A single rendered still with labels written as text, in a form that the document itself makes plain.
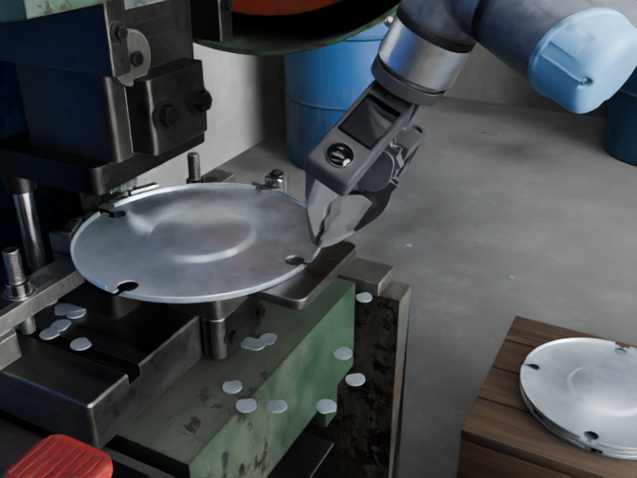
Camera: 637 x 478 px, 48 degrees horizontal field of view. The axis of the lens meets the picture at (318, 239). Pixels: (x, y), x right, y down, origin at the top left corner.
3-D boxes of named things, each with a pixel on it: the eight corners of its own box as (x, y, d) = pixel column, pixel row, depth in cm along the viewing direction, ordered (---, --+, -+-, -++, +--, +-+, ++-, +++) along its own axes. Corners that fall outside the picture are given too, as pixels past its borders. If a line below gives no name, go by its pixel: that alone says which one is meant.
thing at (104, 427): (309, 258, 106) (309, 223, 103) (97, 453, 71) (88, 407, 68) (151, 218, 118) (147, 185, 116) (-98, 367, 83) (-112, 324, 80)
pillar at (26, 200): (50, 262, 87) (29, 155, 80) (37, 270, 85) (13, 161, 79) (38, 258, 88) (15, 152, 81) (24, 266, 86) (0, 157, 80)
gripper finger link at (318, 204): (335, 227, 80) (369, 162, 74) (312, 249, 75) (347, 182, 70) (312, 211, 80) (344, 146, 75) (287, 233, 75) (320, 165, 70)
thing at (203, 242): (177, 174, 100) (176, 168, 100) (363, 214, 89) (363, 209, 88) (14, 263, 78) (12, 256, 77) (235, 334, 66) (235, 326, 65)
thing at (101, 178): (210, 157, 91) (208, 117, 88) (101, 219, 75) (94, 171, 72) (114, 138, 97) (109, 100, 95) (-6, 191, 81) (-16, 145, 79)
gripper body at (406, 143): (405, 176, 75) (462, 81, 68) (375, 208, 68) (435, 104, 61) (345, 138, 76) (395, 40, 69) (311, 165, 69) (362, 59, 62)
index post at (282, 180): (292, 230, 101) (291, 168, 97) (282, 239, 99) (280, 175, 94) (275, 227, 102) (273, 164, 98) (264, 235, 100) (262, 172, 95)
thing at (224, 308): (356, 337, 88) (360, 240, 81) (302, 404, 77) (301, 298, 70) (192, 287, 98) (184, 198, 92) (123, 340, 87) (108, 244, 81)
